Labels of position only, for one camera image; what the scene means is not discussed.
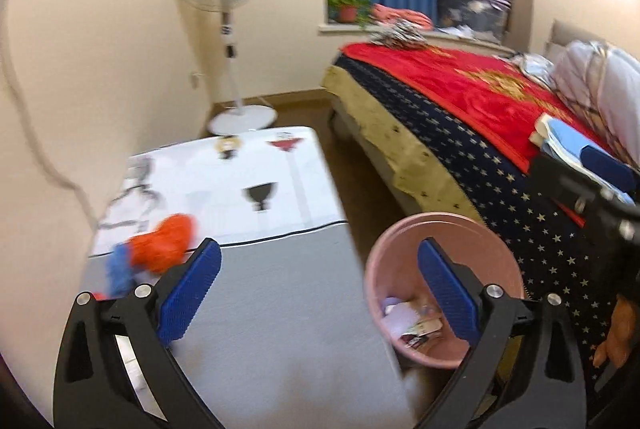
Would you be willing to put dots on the table with grey mat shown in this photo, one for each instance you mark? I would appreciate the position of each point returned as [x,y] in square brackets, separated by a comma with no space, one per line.
[275,309]

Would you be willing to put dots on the person's right hand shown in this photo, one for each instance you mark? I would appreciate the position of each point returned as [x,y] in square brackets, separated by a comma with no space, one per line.
[617,334]

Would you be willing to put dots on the small red wrapper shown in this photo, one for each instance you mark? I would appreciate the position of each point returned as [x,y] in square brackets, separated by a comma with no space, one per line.
[98,296]

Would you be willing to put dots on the pink cloth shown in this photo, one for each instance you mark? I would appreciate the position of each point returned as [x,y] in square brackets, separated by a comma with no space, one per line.
[402,14]

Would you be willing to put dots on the pink plastic bin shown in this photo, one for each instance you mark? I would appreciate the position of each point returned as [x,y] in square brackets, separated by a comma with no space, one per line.
[395,259]

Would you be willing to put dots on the potted green plant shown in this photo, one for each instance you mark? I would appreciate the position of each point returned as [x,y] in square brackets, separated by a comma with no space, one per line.
[347,11]

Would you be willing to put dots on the white plaid pillow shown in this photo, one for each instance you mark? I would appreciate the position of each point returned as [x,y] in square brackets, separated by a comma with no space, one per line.
[600,79]

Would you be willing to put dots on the white wall socket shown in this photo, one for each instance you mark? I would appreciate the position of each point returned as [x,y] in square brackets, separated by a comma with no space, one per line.
[196,80]

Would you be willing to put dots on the white window sill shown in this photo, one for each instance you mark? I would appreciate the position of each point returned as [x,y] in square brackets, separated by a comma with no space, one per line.
[340,28]

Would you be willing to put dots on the black snack packet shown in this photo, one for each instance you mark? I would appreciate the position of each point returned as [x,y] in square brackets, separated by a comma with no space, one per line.
[425,330]

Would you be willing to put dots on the white printed tablecloth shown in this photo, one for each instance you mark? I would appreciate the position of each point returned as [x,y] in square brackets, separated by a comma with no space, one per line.
[200,189]

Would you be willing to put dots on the white papers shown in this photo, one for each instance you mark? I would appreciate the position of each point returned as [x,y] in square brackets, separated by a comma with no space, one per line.
[470,33]

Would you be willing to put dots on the grey headboard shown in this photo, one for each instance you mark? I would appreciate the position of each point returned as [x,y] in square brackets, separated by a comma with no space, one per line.
[565,34]

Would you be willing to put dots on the light blue folded cloth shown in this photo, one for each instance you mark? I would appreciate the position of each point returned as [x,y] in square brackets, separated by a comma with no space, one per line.
[565,134]

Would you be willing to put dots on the blue wrapper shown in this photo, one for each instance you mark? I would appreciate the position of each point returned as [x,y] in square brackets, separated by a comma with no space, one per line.
[120,271]

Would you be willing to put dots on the striped cloth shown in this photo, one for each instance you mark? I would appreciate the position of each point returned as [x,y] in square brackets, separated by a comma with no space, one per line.
[400,34]

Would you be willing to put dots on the orange red plastic bag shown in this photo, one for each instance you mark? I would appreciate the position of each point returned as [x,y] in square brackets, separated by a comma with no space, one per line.
[165,241]

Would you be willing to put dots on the bed with red blanket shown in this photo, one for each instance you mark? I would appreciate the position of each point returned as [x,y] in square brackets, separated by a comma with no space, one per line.
[475,94]

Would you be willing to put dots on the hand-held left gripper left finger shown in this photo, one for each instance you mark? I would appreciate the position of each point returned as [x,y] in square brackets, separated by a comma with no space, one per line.
[190,294]

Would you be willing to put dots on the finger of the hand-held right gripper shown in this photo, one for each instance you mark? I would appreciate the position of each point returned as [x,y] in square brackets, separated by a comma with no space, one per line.
[560,181]
[607,169]

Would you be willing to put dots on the small pale blue cloth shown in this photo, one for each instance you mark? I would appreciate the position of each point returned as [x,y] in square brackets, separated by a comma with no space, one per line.
[535,68]

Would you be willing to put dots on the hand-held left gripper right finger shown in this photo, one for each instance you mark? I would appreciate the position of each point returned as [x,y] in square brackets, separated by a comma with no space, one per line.
[450,294]

